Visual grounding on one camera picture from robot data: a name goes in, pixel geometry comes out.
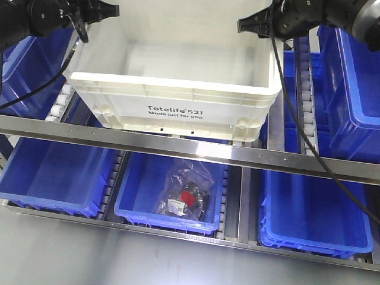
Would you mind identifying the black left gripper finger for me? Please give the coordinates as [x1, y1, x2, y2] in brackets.
[84, 0, 119, 24]

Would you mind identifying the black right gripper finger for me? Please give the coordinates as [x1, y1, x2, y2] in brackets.
[237, 7, 276, 37]

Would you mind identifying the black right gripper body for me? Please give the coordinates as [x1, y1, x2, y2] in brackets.
[271, 1, 356, 39]

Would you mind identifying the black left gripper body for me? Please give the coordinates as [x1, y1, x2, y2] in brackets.
[17, 1, 88, 43]

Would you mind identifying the white plastic tote box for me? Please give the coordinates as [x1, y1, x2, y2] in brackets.
[65, 1, 283, 142]

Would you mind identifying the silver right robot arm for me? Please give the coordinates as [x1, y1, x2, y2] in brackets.
[237, 0, 379, 52]

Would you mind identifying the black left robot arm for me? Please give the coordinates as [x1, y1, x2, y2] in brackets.
[1, 0, 119, 52]

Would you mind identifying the blue bin upper left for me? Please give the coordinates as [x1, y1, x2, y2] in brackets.
[1, 28, 73, 119]

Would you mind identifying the blue bin upper right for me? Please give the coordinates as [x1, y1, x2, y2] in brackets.
[318, 26, 379, 163]

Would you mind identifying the white roller track right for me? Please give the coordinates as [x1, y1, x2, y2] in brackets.
[293, 36, 319, 153]

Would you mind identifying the white roller track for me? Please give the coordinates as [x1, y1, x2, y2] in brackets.
[45, 84, 74, 122]
[293, 36, 319, 153]

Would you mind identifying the blue storage bin left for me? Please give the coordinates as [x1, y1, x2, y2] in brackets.
[1, 138, 117, 217]

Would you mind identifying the blue storage bin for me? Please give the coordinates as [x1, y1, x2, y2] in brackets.
[114, 153, 228, 235]
[1, 138, 117, 217]
[258, 170, 373, 259]

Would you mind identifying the clear bag of parts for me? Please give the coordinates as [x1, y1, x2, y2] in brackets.
[154, 159, 214, 221]

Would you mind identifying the blue storage bin centre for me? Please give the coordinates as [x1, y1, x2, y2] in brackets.
[114, 153, 228, 235]

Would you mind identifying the blue storage bin lower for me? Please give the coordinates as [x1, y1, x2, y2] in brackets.
[258, 170, 373, 259]

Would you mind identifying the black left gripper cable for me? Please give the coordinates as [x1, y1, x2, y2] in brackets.
[0, 26, 81, 109]

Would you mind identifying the grey metal shelf frame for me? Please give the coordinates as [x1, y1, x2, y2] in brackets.
[0, 114, 380, 186]

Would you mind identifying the lower shelf front rail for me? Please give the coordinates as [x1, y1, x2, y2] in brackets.
[2, 200, 379, 272]

